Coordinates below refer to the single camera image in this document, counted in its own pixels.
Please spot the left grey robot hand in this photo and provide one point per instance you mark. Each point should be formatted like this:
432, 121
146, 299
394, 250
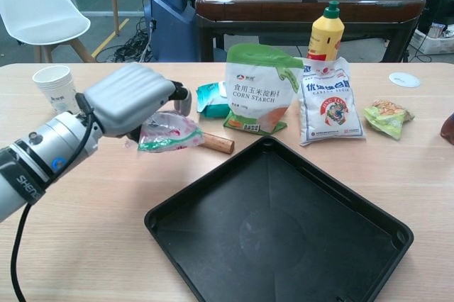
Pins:
127, 96

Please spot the pink candy packet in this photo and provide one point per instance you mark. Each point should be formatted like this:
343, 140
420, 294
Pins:
170, 135

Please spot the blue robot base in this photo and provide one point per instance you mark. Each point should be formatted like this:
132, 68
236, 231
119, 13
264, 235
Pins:
170, 22

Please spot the green white corn starch bag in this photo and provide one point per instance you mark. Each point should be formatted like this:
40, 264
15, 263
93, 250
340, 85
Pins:
259, 93

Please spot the black square plastic tray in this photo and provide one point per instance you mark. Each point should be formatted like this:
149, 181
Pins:
283, 224

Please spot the white sugar bag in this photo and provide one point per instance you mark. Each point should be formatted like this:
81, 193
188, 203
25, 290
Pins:
330, 110

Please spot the white paper cup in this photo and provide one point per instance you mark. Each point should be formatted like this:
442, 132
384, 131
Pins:
53, 89

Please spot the teal wet wipes pack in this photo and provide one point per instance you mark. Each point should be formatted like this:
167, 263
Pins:
211, 105

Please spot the wooden rolling pin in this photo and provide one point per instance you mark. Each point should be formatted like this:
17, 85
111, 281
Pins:
220, 143

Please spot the white chair wooden legs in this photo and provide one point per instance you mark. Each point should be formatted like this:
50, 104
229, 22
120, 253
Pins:
39, 8

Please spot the dark wooden mahjong table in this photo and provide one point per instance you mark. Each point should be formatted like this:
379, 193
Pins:
276, 8

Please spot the yellow bottle green cap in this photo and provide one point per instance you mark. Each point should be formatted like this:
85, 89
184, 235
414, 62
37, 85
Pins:
326, 36

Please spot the green snack packet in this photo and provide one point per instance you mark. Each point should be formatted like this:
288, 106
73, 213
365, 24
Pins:
388, 119

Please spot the white round table grommet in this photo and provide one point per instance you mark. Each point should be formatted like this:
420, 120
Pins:
404, 79

